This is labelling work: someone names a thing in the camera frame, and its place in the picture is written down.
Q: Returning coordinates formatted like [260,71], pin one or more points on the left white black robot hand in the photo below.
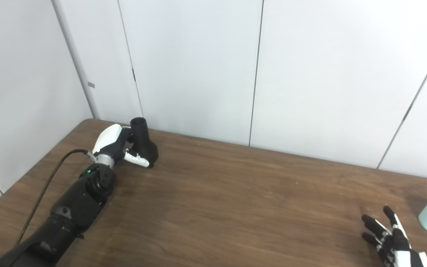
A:
[108,139]

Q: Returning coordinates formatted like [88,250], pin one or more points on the grey tape piece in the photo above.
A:
[91,85]

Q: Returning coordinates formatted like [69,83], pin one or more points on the black funnel nozzle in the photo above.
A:
[145,144]

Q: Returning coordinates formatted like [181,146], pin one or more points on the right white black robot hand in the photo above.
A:
[399,252]

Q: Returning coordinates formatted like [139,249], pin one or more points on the white wall corner post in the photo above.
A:
[83,70]

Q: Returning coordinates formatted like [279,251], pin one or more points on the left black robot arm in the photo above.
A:
[72,204]

